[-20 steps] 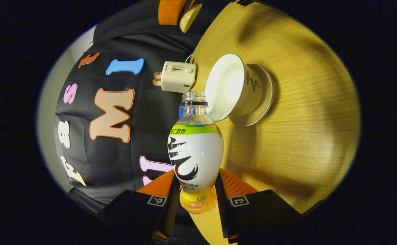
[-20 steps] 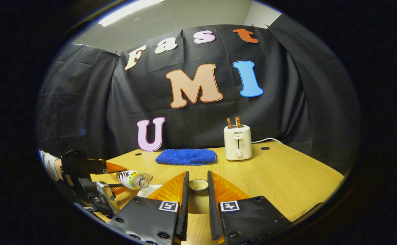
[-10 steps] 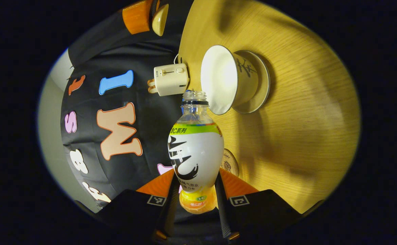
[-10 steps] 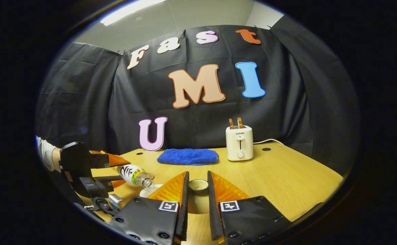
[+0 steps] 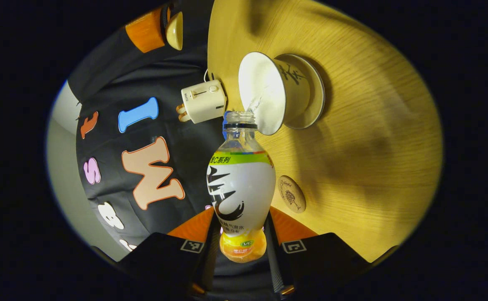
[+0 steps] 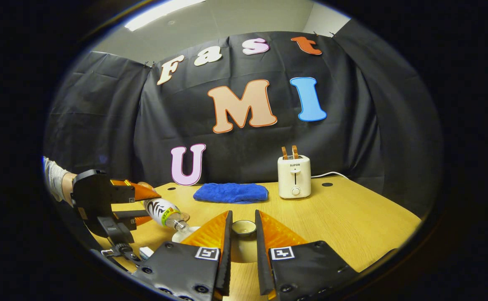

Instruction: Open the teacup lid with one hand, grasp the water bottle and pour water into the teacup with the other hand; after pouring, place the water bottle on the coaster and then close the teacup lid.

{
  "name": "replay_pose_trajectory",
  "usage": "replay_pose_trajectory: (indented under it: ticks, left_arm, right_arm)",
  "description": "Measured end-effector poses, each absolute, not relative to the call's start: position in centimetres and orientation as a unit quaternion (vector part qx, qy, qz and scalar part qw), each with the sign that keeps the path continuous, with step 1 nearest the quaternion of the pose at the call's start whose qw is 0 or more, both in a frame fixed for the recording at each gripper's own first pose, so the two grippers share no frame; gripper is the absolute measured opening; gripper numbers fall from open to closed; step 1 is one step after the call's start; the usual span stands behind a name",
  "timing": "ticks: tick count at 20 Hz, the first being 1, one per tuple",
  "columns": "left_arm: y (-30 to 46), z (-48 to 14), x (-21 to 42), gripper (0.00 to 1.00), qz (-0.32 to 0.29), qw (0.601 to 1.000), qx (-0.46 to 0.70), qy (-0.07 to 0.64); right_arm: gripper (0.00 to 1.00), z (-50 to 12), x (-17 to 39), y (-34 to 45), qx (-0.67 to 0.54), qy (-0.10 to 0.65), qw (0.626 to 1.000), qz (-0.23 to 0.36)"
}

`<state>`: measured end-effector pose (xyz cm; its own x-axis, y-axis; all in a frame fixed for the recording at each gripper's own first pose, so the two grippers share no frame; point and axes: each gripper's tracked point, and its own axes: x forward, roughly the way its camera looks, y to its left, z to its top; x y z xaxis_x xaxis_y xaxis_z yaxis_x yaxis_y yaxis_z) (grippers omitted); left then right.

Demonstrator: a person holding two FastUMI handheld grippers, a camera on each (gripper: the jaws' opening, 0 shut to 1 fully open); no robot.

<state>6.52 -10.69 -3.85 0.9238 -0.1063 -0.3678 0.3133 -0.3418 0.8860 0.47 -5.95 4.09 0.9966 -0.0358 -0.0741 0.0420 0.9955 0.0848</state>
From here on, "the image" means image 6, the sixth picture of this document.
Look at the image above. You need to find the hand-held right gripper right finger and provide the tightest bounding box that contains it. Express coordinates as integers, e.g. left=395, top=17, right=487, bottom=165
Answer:
left=255, top=209, right=359, bottom=301

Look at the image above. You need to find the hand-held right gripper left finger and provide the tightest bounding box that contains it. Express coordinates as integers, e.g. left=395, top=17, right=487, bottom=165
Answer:
left=132, top=210, right=233, bottom=301

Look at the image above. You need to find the white teacup lid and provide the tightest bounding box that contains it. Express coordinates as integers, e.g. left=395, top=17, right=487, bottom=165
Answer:
left=230, top=220, right=258, bottom=264

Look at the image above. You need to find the clear orange-drink water bottle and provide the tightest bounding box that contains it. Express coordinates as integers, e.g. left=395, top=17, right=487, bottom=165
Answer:
left=138, top=181, right=191, bottom=232

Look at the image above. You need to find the white porcelain teacup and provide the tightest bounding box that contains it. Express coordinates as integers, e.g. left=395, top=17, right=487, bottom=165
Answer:
left=172, top=226, right=201, bottom=244

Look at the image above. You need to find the blue folded towel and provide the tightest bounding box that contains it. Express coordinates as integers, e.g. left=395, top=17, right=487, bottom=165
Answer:
left=193, top=183, right=269, bottom=204

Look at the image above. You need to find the cream toaster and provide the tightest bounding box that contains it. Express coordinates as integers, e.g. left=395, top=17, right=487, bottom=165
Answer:
left=277, top=155, right=312, bottom=199

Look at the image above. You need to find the black backdrop cloth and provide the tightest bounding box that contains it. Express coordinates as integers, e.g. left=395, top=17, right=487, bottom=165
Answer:
left=43, top=19, right=444, bottom=218

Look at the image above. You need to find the ceiling light panel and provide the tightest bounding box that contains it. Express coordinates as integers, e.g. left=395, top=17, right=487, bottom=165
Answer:
left=125, top=0, right=206, bottom=32

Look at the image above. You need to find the white toaster cable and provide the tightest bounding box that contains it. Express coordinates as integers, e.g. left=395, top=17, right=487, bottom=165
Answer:
left=311, top=171, right=349, bottom=179

